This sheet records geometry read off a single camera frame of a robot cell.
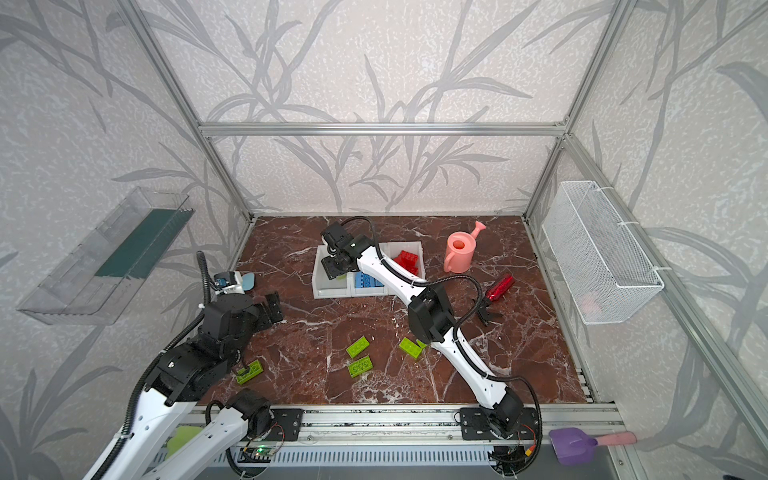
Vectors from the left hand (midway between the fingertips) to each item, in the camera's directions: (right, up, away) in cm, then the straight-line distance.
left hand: (267, 290), depth 71 cm
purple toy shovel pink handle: (+74, -37, -1) cm, 83 cm away
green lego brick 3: (+35, -19, +14) cm, 42 cm away
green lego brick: (+20, -19, +16) cm, 32 cm away
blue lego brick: (+19, -1, +27) cm, 33 cm away
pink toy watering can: (+52, +10, +25) cm, 58 cm away
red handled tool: (+64, -3, +25) cm, 69 cm away
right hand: (+10, +7, +25) cm, 28 cm away
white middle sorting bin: (+18, -4, +23) cm, 30 cm away
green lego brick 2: (+21, -23, +11) cm, 33 cm away
